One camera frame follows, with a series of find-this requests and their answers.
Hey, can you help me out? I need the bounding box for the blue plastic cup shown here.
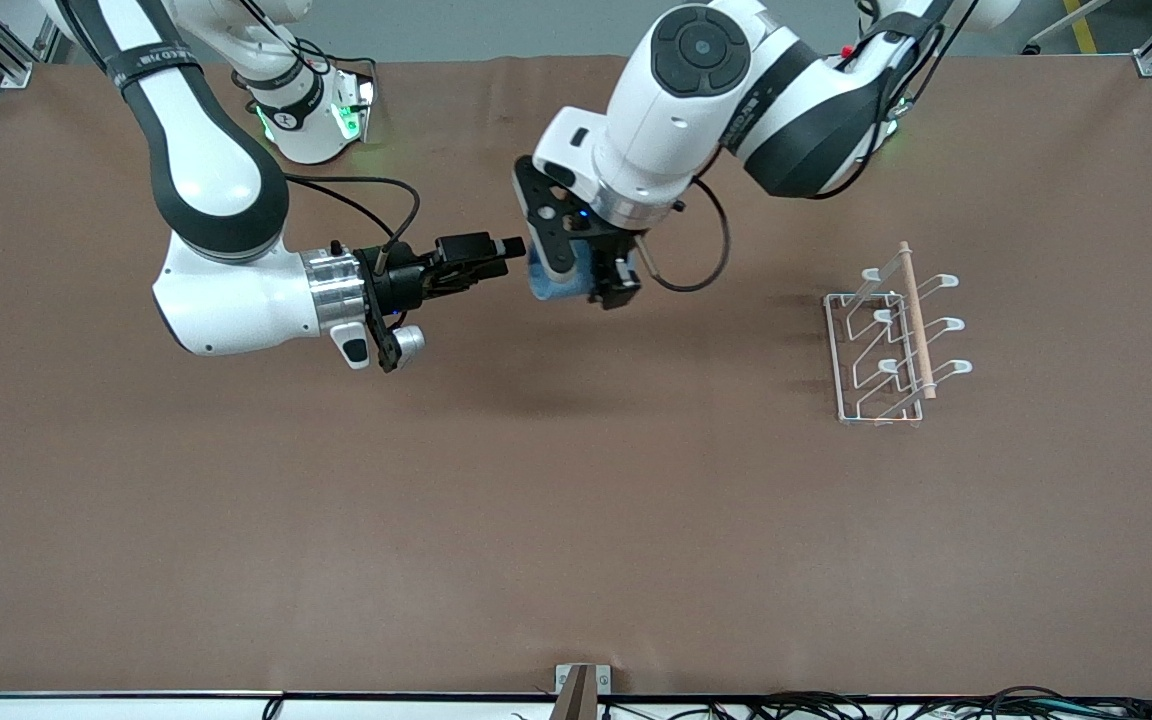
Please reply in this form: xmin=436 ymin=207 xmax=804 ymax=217
xmin=526 ymin=240 xmax=605 ymax=301

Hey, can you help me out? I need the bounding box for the brown table cover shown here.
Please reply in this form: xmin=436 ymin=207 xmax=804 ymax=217
xmin=0 ymin=52 xmax=1152 ymax=698

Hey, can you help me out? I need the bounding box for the white tube with black end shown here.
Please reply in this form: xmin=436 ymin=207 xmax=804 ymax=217
xmin=1021 ymin=0 xmax=1112 ymax=56

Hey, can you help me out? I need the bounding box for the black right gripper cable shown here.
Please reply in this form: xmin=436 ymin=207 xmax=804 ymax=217
xmin=286 ymin=175 xmax=422 ymax=271

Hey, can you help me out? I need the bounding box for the metal base connector bracket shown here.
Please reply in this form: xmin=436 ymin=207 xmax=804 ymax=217
xmin=334 ymin=68 xmax=378 ymax=143

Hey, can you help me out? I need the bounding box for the black right arm base cable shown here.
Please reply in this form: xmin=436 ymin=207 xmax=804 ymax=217
xmin=291 ymin=38 xmax=379 ymax=81

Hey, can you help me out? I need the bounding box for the white wire cup holder rack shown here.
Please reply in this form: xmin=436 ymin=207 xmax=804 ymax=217
xmin=824 ymin=241 xmax=974 ymax=428

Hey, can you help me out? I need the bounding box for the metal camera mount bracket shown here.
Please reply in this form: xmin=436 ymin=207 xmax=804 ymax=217
xmin=548 ymin=664 xmax=613 ymax=720

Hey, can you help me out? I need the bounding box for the black cable bundle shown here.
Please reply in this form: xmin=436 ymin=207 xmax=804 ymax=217
xmin=511 ymin=685 xmax=1152 ymax=720

